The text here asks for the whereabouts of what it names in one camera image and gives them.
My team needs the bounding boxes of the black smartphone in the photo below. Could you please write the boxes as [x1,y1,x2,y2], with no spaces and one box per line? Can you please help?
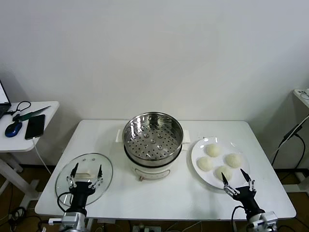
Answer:
[24,114,46,141]

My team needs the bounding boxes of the white floor cable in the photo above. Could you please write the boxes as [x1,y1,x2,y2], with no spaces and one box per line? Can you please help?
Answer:
[166,221,203,232]

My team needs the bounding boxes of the white side table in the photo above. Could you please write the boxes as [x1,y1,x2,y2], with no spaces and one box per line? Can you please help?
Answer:
[0,101,60,201]

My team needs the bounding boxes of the black looped strap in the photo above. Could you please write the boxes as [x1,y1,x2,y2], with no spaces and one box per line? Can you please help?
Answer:
[6,101,32,117]

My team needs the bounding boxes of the black laptop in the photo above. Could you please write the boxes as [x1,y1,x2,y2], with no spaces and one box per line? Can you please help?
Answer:
[0,79,12,119]

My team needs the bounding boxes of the blue computer mouse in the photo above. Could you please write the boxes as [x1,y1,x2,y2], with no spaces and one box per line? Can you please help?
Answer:
[4,121,23,138]

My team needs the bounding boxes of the white side desk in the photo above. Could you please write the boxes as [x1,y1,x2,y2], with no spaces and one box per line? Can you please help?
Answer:
[293,88,309,109]

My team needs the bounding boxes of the stainless steel steamer basket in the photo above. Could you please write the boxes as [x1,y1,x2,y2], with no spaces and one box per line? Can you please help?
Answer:
[116,111,191,168]

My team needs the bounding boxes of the dark green knife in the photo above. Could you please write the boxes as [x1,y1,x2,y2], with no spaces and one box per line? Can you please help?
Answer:
[12,105,52,123]

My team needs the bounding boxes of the white round plate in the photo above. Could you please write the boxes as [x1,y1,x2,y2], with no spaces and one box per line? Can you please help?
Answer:
[190,137,251,190]

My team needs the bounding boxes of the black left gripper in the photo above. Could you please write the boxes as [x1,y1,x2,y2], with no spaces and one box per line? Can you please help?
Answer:
[66,162,104,214]

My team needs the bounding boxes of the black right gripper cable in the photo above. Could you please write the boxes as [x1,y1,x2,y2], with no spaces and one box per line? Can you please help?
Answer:
[231,205,249,232]

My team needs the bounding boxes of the white electric cooking pot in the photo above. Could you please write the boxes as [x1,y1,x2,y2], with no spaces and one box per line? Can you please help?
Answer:
[124,142,189,182]

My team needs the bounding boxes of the black floor cable bundle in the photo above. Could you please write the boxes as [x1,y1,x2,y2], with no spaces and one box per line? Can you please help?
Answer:
[8,206,43,232]

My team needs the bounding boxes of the grey floor power strip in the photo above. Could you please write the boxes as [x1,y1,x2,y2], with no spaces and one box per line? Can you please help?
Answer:
[133,224,162,232]

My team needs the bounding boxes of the white steamed baozi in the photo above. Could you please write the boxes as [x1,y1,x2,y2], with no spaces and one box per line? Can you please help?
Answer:
[205,144,222,158]
[214,165,234,182]
[225,153,242,169]
[197,156,214,173]

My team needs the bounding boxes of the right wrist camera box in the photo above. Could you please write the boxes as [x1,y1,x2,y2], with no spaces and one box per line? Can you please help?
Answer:
[262,211,278,228]

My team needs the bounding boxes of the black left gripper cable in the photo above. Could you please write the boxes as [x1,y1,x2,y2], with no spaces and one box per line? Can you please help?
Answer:
[57,192,74,213]

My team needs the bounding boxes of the round glass pot lid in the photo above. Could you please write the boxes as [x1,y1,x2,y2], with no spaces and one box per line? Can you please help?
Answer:
[55,152,113,206]

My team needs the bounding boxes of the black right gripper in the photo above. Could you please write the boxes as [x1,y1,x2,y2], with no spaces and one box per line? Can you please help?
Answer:
[220,168,266,218]

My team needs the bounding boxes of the white charging cable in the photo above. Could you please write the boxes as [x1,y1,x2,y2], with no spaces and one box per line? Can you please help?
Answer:
[32,137,53,176]

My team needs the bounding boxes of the white power strip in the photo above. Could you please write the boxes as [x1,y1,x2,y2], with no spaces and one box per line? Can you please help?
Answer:
[297,88,309,100]

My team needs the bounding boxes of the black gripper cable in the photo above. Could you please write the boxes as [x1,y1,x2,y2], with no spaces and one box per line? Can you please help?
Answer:
[57,192,74,213]
[231,205,249,232]

